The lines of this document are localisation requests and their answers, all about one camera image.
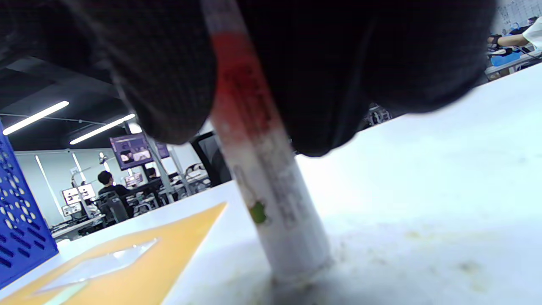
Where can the person's right hand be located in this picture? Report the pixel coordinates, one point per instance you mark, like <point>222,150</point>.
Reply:
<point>360,55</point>

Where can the translucent glue stick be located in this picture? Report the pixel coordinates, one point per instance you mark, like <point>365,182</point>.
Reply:
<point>275,203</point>

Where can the orange L-shaped folder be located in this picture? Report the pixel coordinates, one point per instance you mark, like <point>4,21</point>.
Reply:
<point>169,254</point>

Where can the black mesh office chair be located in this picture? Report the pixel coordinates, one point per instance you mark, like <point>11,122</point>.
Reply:
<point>216,161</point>

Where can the purple hanging display screen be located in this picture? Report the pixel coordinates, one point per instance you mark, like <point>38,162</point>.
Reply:
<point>131,152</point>

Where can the white ceiling light strip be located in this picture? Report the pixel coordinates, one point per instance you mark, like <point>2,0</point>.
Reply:
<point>101,129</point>
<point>36,117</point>

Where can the white lined label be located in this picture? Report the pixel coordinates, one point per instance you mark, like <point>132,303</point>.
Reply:
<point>101,264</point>

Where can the blue plastic file rack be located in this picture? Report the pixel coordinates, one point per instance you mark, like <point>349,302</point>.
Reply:
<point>21,228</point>

